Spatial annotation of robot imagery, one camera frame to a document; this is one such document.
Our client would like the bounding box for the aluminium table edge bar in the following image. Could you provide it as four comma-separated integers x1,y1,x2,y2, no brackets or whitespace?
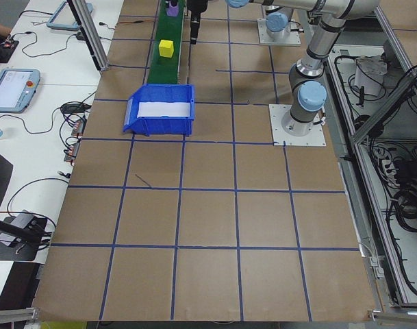
0,306,40,323
367,307,417,321

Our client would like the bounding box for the black device on stand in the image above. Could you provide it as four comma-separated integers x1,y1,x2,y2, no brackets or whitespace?
0,214,49,263

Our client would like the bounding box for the white power strip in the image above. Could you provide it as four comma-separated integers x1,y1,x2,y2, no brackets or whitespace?
375,146,398,188

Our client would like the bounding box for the blue plastic storage bin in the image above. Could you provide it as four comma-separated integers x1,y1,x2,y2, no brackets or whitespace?
121,84,197,138

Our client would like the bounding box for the black cable barrel plug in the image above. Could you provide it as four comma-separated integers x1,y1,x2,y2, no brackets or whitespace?
98,21,119,36

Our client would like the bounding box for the grey metal bracket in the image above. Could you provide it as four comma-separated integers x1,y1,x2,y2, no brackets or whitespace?
368,255,384,279

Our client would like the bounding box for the white foam pad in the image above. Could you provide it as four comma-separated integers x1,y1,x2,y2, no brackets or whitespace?
138,101,191,118

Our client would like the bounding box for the white paper wrapped object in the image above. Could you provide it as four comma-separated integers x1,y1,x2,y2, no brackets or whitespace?
354,56,388,97

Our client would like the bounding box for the white square base plate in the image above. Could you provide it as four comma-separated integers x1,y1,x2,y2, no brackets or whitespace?
257,17,302,45
268,103,327,147

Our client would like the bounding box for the V-shaped metal bar frame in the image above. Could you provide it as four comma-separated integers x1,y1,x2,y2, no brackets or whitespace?
314,0,417,315

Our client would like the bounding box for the grey small box device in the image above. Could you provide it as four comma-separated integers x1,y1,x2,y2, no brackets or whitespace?
0,210,42,248

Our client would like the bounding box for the black coiled cable bundle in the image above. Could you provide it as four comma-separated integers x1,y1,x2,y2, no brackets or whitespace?
388,186,417,237
353,114,384,138

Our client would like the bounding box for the green conveyor belt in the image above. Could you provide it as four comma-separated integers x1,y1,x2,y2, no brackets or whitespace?
146,0,190,86

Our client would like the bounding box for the yellow foam cube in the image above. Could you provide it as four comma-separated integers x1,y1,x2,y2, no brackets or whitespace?
159,39,176,58

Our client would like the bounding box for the grey blue teach pendant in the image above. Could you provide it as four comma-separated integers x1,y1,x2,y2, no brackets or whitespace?
45,0,94,31
0,68,42,114

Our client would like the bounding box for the black power brick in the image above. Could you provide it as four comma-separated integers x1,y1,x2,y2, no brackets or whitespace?
394,158,417,180

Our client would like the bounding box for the motor driver circuit board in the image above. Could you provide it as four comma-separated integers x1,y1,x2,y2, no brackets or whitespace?
71,116,88,138
64,141,81,165

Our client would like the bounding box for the black plug with cables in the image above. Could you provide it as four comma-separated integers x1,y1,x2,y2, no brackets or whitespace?
60,101,92,114

